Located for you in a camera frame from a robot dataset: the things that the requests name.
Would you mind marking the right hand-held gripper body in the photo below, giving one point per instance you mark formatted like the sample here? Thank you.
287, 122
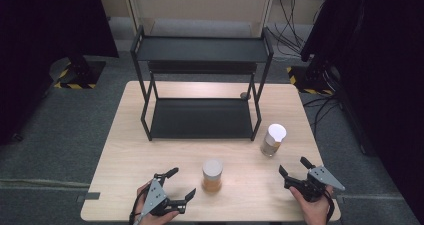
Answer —
321, 176

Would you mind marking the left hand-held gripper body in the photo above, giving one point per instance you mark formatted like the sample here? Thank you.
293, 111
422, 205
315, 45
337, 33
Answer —
155, 195

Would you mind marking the black metal two-tier rack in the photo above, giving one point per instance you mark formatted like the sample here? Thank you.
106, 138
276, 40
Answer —
200, 118

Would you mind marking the black curtain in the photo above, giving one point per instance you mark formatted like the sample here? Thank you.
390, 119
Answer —
40, 51
376, 68

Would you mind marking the stand base with striped tape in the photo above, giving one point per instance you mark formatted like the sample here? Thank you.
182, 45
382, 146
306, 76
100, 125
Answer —
83, 75
308, 81

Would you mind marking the grey tape strip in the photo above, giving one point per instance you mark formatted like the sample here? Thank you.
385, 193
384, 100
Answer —
89, 196

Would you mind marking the grey padded panel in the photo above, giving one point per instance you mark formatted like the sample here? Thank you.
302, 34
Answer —
200, 27

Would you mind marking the person's right hand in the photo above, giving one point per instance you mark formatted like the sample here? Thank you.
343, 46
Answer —
315, 213

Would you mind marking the orange spice jar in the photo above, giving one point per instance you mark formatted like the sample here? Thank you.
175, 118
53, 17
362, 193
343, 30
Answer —
212, 176

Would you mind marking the brown spice jar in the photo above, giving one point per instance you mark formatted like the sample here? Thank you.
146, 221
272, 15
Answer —
272, 140

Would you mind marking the person's left hand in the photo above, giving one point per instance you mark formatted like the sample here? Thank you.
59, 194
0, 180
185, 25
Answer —
150, 220

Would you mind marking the round grey table grommet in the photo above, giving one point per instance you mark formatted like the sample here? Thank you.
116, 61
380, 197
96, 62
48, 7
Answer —
245, 96

